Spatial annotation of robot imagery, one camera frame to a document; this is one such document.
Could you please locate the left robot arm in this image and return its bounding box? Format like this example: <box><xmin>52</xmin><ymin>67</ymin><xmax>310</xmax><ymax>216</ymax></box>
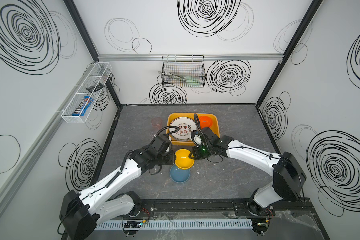
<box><xmin>59</xmin><ymin>134</ymin><xmax>175</xmax><ymax>240</ymax></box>

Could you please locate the white slotted cable duct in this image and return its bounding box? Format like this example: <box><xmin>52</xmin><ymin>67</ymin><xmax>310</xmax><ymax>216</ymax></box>
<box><xmin>95</xmin><ymin>219</ymin><xmax>253</xmax><ymax>231</ymax></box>

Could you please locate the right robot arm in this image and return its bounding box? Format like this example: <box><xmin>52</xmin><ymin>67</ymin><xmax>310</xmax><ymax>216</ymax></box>
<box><xmin>190</xmin><ymin>128</ymin><xmax>307</xmax><ymax>216</ymax></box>

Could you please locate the green utensil in basket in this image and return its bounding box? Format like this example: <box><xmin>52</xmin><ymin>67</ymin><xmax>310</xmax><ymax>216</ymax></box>
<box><xmin>168</xmin><ymin>75</ymin><xmax>200</xmax><ymax>86</ymax></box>

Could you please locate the black wire basket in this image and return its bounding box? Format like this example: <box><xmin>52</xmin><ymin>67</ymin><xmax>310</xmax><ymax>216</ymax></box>
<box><xmin>160</xmin><ymin>55</ymin><xmax>207</xmax><ymax>88</ymax></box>

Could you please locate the black remote in shelf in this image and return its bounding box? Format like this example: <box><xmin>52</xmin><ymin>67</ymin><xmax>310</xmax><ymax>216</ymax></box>
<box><xmin>86</xmin><ymin>83</ymin><xmax>104</xmax><ymax>93</ymax></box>

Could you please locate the yellow bowl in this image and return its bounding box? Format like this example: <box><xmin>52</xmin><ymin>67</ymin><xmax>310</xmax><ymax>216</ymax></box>
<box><xmin>175</xmin><ymin>149</ymin><xmax>195</xmax><ymax>170</ymax></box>

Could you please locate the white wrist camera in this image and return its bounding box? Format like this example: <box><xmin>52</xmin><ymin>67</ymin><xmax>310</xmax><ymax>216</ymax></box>
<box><xmin>191</xmin><ymin>135</ymin><xmax>203</xmax><ymax>146</ymax></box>

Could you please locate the grey-blue bottom bowl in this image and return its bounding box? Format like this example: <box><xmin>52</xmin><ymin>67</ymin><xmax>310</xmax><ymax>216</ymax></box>
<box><xmin>170</xmin><ymin>165</ymin><xmax>191</xmax><ymax>184</ymax></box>

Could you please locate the blue candy packet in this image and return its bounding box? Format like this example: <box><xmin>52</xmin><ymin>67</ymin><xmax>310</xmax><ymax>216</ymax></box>
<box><xmin>72</xmin><ymin>97</ymin><xmax>94</xmax><ymax>117</ymax></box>

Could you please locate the pink transparent cup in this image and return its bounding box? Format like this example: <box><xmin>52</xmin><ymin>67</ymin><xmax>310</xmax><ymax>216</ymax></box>
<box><xmin>151</xmin><ymin>117</ymin><xmax>163</xmax><ymax>130</ymax></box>

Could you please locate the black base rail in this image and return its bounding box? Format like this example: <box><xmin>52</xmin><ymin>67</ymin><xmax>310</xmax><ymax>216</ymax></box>
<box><xmin>135</xmin><ymin>199</ymin><xmax>316</xmax><ymax>219</ymax></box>

